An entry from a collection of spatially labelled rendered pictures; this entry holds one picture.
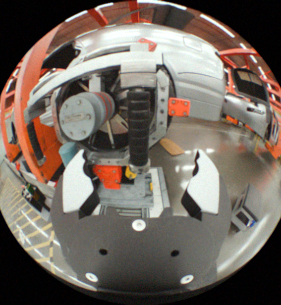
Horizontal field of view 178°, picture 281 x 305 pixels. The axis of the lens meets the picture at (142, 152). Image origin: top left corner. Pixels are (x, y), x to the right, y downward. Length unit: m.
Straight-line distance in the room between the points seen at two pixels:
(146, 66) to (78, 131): 0.23
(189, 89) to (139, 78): 0.68
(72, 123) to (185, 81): 0.73
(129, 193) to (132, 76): 0.76
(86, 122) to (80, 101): 0.06
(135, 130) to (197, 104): 0.73
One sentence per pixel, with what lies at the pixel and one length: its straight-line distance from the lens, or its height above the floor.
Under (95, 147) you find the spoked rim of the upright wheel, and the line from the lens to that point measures 0.59.
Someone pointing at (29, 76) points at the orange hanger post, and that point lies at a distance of 0.71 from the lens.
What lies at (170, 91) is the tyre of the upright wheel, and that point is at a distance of 0.47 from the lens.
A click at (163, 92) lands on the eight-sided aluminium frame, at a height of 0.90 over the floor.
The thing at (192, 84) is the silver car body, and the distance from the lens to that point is 0.83.
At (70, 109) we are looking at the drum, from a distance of 0.29.
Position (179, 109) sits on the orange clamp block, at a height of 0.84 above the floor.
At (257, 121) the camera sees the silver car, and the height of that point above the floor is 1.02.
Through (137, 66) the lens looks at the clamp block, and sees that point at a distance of 0.15.
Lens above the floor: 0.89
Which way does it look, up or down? 33 degrees down
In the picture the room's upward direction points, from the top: straight up
